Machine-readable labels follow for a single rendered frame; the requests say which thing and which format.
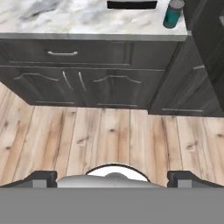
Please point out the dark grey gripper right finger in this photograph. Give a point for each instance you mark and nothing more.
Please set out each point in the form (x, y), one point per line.
(180, 177)

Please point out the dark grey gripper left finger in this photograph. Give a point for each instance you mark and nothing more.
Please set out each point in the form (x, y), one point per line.
(43, 177)

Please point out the dark wood corner cabinet door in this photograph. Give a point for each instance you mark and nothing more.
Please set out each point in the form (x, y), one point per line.
(186, 93)

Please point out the dark wood tall cabinet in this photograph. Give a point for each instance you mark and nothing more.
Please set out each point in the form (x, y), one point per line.
(208, 35)

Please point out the white and black round object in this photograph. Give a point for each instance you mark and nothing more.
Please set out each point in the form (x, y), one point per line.
(116, 175)

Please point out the dark wood cupboard door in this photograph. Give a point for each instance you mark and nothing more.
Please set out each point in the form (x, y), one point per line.
(122, 90)
(40, 87)

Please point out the dark wood drawer front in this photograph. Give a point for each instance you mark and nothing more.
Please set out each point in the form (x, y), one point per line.
(96, 52)

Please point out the teal can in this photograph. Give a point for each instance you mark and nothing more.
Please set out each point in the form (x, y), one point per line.
(172, 16)

